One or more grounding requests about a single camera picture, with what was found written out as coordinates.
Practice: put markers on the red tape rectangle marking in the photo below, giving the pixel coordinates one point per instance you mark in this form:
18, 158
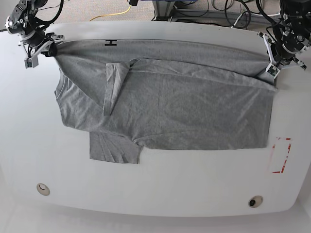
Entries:
280, 153

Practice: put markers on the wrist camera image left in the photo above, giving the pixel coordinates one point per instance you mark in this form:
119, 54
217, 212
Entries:
31, 62

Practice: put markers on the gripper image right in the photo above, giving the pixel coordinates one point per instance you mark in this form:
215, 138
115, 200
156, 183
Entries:
283, 55

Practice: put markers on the table grommet hole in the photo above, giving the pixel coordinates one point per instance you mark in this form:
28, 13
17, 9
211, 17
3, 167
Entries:
255, 201
43, 189

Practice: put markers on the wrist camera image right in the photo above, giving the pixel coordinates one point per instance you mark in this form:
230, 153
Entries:
272, 70

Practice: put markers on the left table grommet hole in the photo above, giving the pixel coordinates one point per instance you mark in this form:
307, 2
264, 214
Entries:
43, 189

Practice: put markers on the aluminium frame base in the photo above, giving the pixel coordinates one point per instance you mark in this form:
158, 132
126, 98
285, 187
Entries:
229, 13

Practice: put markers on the right table grommet hole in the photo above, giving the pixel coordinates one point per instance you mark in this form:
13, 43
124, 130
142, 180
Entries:
255, 201

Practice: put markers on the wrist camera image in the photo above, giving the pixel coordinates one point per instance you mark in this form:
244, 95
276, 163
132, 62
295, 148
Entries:
272, 70
31, 62

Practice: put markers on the grey t-shirt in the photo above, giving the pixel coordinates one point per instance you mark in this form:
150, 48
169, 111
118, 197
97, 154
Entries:
164, 95

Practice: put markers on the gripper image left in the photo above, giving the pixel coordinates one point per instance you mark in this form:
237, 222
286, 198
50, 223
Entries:
38, 43

